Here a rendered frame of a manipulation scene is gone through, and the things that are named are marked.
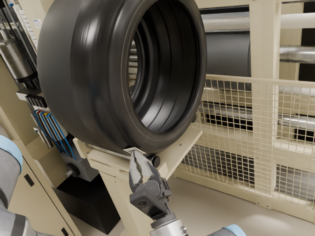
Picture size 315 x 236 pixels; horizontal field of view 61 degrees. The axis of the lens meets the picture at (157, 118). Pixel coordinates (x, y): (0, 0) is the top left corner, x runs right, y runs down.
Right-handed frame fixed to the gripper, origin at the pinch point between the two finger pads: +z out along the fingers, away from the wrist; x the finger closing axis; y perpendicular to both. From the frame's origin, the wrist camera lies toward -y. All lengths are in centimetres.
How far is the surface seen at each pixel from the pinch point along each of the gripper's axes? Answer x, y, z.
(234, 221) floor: -2, 114, -34
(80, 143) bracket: -28.3, 20.2, 21.1
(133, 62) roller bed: -1, 46, 58
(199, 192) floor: -17, 127, -8
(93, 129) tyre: -4.8, -8.9, 9.0
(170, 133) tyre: 8.7, 14.6, 4.9
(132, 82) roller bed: -8, 54, 54
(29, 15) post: -15, -7, 62
